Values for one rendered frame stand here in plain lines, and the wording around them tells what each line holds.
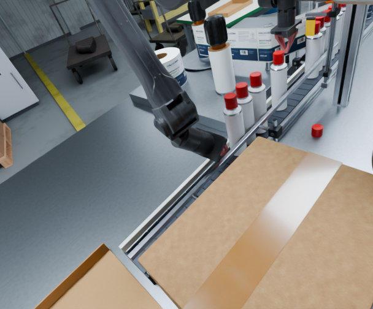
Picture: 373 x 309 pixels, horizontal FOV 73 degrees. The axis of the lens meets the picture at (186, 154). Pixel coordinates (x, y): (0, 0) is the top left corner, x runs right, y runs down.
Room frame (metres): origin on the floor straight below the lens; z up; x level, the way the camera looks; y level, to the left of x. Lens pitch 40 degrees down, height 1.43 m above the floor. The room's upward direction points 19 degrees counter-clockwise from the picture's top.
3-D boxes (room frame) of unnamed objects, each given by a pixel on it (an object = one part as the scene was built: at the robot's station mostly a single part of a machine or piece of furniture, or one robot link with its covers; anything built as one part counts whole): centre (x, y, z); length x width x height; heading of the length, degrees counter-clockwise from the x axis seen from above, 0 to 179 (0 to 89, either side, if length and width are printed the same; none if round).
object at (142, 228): (0.66, -0.22, 0.91); 1.07 x 0.01 x 0.02; 124
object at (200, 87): (1.23, -0.33, 0.86); 0.80 x 0.67 x 0.05; 124
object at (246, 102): (0.61, -0.21, 0.98); 0.05 x 0.05 x 0.20
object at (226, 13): (2.46, -0.81, 0.82); 0.34 x 0.24 x 0.04; 118
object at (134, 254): (0.60, -0.26, 0.96); 1.07 x 0.01 x 0.01; 124
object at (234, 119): (0.58, -0.16, 0.98); 0.05 x 0.05 x 0.20
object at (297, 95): (0.79, -0.48, 0.86); 1.65 x 0.08 x 0.04; 124
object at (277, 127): (0.55, -0.25, 0.91); 0.07 x 0.03 x 0.17; 34
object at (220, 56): (0.98, -0.26, 1.03); 0.09 x 0.09 x 0.30
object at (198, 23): (1.39, -0.29, 1.04); 0.09 x 0.09 x 0.29
